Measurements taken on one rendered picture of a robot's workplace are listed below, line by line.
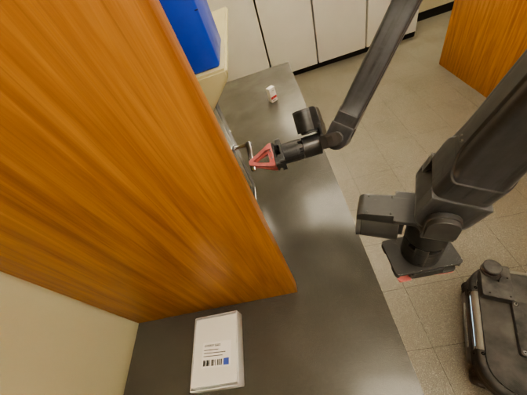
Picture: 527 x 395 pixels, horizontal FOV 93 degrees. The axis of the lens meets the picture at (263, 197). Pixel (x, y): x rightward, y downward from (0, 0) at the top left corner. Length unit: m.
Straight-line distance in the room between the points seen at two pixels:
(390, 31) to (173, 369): 0.95
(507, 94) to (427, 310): 1.54
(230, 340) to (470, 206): 0.57
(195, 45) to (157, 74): 0.09
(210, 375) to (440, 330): 1.29
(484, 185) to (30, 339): 0.79
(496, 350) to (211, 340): 1.17
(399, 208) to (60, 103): 0.41
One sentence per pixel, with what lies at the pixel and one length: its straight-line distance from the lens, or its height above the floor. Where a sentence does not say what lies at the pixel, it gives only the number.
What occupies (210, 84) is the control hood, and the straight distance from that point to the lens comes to 0.36.
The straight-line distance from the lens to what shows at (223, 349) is 0.71.
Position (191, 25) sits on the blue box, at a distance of 0.35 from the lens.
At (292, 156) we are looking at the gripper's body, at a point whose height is 1.18.
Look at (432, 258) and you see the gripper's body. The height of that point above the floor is 1.22.
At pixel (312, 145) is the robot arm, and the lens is 0.69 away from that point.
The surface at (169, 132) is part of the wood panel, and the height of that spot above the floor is 1.50.
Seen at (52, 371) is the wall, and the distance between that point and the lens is 0.78.
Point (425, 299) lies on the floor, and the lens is 1.75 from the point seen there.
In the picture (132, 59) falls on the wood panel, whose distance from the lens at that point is 0.27.
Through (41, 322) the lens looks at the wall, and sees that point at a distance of 0.76.
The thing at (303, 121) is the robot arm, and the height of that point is 1.24.
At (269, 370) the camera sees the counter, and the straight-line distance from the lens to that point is 0.71.
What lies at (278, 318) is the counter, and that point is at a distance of 0.72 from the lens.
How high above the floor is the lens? 1.63
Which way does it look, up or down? 48 degrees down
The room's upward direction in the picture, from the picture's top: 24 degrees counter-clockwise
